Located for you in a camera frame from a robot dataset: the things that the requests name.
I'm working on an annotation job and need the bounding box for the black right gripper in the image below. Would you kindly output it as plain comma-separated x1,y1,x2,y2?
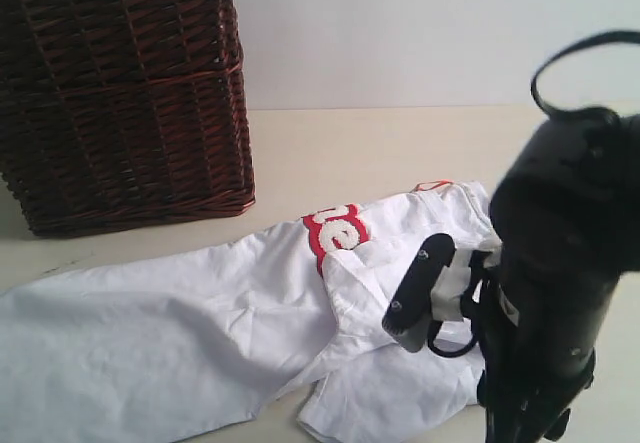
474,282,596,442

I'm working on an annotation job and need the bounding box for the white t-shirt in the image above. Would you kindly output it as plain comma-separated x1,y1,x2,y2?
1,182,499,442

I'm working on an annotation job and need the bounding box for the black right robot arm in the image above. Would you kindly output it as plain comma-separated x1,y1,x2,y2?
473,109,639,442

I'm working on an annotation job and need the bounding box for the dark brown wicker basket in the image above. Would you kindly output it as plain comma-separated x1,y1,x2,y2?
1,0,255,238

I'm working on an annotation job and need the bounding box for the orange garment hang tag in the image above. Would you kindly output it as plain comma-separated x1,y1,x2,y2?
413,180,453,192

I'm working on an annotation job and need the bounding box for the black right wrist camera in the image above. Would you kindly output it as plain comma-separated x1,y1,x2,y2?
381,232,501,353

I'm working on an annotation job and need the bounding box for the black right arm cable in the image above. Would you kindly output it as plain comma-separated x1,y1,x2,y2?
529,30,640,124

